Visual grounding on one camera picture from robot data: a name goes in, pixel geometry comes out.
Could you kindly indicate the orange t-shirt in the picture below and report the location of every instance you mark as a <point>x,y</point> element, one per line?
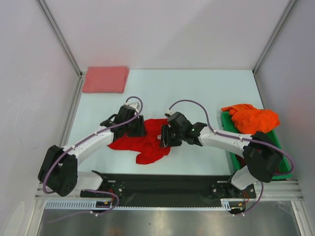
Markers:
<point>248,119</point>

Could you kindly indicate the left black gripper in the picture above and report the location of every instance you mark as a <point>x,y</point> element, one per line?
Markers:
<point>140,131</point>

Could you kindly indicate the green plastic bin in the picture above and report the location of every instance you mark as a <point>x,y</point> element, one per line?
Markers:
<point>284,167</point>

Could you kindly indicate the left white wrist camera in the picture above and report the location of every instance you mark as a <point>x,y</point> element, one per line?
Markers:
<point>134,105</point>

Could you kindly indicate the aluminium frame post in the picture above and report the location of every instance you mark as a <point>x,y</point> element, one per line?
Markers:
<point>275,33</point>
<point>43,6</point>

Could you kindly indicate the folded pink t-shirt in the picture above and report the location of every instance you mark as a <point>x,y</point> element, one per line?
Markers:
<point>106,79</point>

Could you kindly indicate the left aluminium frame post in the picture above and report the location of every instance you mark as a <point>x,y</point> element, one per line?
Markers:
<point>43,6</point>

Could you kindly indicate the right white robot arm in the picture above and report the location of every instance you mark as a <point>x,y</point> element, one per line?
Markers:
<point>262,158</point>

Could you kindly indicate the left aluminium side rail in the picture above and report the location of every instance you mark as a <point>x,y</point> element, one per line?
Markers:
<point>72,111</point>

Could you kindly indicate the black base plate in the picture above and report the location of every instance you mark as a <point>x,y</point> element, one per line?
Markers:
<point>169,190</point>

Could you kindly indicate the dark red t-shirt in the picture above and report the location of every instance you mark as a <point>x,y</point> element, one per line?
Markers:
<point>242,164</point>

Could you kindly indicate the right aluminium frame post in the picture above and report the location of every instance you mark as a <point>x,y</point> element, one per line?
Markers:
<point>275,33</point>

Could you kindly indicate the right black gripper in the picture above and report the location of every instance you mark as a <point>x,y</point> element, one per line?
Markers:
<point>170,132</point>

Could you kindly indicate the aluminium front rail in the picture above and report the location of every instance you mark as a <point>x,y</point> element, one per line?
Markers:
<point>287,190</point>

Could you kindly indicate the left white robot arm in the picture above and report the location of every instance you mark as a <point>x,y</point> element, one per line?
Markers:
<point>59,171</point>

